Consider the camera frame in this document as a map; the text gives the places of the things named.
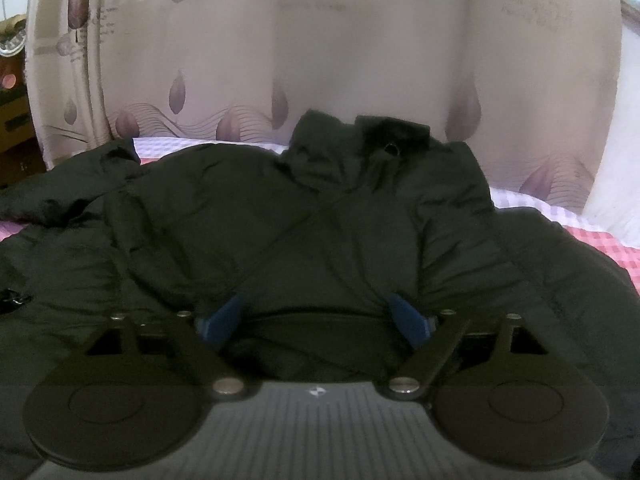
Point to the black padded jacket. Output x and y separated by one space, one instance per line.
310 240

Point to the pink checked bed sheet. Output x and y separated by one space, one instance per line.
595 230

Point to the beige leaf-print curtain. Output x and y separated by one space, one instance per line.
320 50

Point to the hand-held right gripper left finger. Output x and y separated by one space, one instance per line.
223 318

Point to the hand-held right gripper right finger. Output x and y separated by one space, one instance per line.
406 318

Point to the round glass dish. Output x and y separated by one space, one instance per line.
11 40

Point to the brown wooden cabinet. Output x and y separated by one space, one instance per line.
14 125

